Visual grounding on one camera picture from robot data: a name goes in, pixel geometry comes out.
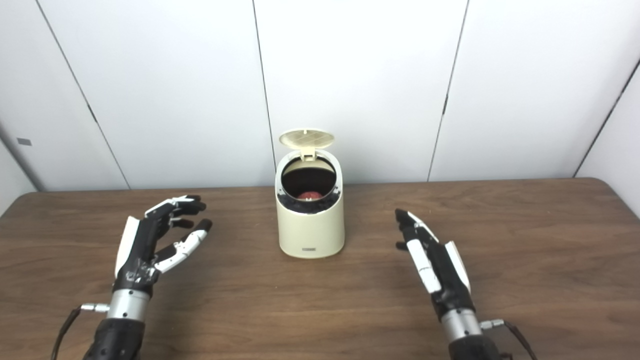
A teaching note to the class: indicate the red apple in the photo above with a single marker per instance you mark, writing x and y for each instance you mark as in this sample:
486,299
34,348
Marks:
309,194

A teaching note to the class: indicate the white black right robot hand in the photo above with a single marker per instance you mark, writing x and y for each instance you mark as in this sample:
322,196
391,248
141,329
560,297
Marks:
445,280

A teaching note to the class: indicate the cream round bin lid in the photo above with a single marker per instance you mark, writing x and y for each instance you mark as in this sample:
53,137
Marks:
306,138

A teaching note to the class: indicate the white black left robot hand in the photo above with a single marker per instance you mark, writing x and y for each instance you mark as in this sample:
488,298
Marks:
137,250

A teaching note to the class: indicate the cream-colored round bin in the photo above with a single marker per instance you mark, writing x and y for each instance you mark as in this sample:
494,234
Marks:
311,232

